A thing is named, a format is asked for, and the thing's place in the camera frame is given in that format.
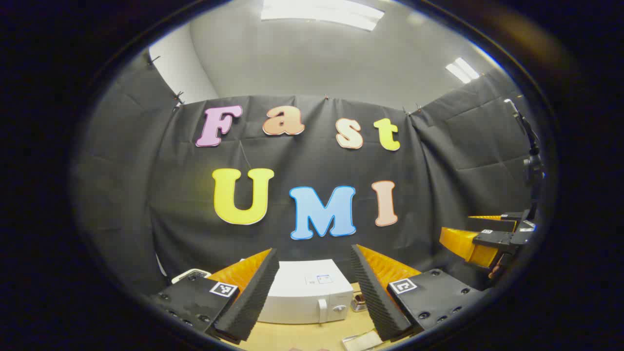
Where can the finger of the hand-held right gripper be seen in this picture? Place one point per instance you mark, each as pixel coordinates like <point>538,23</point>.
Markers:
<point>463,243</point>
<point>497,222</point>

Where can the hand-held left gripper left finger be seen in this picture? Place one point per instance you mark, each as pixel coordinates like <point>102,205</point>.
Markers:
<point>253,297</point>

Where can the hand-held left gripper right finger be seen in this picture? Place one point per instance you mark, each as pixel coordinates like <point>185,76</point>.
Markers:
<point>373,297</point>

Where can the white microwave oven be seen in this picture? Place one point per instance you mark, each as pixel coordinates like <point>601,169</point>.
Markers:
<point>302,302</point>

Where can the white rectangular plate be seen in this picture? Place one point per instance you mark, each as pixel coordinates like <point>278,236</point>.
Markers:
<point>345,340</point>

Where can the white toaster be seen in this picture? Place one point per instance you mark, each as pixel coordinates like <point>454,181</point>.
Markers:
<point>187,274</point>

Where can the ceiling light panel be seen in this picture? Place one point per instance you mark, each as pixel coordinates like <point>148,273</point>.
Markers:
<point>321,12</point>
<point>463,70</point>

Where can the black backdrop cloth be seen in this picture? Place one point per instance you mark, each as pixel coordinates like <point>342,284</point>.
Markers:
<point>302,161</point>

